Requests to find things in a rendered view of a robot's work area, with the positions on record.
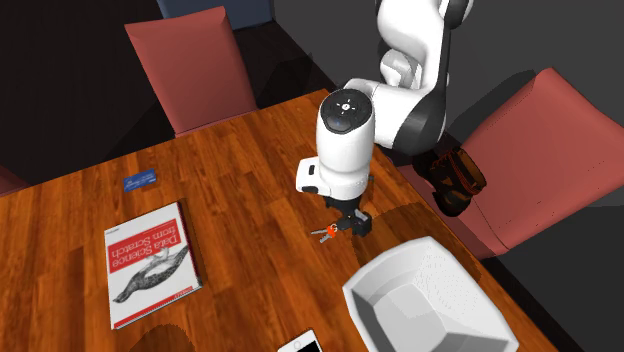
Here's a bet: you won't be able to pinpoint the white smartphone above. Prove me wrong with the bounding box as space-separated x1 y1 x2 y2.
277 328 326 352

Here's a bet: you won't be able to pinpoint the white and red book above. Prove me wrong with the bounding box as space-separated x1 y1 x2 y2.
103 200 204 331

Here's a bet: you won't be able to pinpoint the wooden table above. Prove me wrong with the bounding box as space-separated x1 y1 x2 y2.
0 88 560 352

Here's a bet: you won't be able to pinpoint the red chair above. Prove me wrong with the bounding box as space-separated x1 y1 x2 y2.
123 5 260 139
395 66 624 261
0 164 31 198

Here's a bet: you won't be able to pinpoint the brown and black leather object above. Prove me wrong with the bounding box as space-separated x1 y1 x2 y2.
412 145 488 219

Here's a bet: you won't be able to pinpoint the blue card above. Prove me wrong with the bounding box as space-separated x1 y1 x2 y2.
122 167 159 193

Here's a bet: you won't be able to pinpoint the silver keys with red tag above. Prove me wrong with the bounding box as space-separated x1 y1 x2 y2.
310 223 339 244

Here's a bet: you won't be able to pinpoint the white square bowl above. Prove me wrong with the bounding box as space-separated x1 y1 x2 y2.
341 235 521 352

